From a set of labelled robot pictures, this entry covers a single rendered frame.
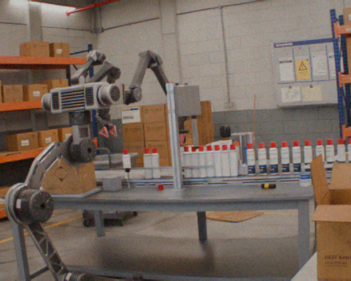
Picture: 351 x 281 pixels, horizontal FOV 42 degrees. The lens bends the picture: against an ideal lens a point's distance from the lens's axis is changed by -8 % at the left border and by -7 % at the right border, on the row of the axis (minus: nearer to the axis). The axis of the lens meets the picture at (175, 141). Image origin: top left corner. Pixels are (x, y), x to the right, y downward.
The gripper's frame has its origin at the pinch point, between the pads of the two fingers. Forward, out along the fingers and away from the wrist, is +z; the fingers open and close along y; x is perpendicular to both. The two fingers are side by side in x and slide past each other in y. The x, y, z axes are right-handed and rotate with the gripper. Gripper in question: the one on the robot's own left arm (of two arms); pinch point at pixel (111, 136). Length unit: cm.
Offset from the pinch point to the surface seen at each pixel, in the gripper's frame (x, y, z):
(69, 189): 15, -57, 27
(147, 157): -19.7, -11.1, 35.5
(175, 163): -38, -19, 55
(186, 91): -73, -16, 26
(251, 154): -73, 2, 80
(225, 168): -55, -1, 75
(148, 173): -12.6, -11.2, 43.5
